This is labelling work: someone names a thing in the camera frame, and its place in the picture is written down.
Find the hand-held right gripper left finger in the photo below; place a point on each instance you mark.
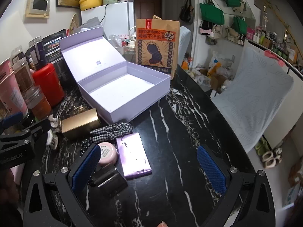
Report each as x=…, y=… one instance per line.
x=86, y=167

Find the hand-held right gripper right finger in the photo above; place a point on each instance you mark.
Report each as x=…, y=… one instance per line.
x=210, y=172

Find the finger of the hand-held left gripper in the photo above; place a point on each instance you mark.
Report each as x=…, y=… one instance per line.
x=10, y=119
x=35, y=128

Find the pearly hair claw clip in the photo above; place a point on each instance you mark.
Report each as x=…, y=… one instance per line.
x=54, y=123

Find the black polka dot scrunchie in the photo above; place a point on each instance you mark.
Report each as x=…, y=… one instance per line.
x=86, y=144

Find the pink round compact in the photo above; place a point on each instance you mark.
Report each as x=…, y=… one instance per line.
x=107, y=153

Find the smoky grey plastic cap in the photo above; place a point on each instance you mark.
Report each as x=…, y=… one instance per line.
x=110, y=182

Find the gold rectangular box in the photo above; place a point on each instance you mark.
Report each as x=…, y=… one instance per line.
x=79, y=125

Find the black white gingham scrunchie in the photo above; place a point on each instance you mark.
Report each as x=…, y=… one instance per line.
x=111, y=130

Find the purple box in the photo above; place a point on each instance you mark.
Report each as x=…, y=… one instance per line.
x=133, y=156

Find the lilac hinged gift box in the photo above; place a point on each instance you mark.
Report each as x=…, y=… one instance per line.
x=123, y=92

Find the orange jar clear lid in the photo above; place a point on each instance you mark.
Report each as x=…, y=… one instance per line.
x=40, y=106

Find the pink printed tube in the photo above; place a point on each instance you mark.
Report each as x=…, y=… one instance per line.
x=9, y=94

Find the red tin canister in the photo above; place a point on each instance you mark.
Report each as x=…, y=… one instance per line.
x=48, y=85

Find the clear jar brown contents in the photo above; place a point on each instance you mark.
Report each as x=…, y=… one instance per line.
x=23, y=75

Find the green slipper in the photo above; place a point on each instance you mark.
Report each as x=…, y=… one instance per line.
x=261, y=145

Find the beige slipper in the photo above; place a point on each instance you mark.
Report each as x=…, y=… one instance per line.
x=272, y=163
x=267, y=155

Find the dark jar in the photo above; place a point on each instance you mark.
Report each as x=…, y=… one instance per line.
x=36, y=54

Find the black printed packet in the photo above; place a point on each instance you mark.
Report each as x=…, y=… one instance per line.
x=55, y=47

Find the chair with pale blue cover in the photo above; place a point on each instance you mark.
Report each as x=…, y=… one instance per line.
x=185, y=42
x=255, y=99

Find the cardboard box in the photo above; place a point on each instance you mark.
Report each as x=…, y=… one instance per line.
x=217, y=80

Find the white plastic bag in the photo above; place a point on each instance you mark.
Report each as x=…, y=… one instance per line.
x=221, y=62

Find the woven straw fan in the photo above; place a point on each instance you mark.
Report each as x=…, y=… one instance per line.
x=75, y=23

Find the grey cloth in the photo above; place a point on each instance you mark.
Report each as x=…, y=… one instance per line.
x=91, y=23

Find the crumpled clear plastic bag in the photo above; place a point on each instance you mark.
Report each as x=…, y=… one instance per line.
x=114, y=40

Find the glass cup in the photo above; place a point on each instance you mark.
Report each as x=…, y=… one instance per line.
x=129, y=52

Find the cream water bottle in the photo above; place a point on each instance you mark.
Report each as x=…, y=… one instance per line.
x=133, y=35

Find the white fridge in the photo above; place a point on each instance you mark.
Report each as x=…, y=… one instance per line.
x=116, y=16

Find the beige tote bag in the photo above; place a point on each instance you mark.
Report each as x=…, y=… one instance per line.
x=216, y=32

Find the row of bottles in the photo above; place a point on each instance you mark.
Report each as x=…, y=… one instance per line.
x=274, y=45

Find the printed brown paper bag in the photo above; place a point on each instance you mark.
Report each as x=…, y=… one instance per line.
x=156, y=40

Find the green tote bag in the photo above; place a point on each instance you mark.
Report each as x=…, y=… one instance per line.
x=211, y=14

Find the black hanging handbag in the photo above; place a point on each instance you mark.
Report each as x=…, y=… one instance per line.
x=187, y=10

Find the brown door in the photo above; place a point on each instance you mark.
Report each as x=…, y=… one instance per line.
x=148, y=7

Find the beige wall intercom panel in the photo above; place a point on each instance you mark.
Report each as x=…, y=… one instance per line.
x=37, y=4

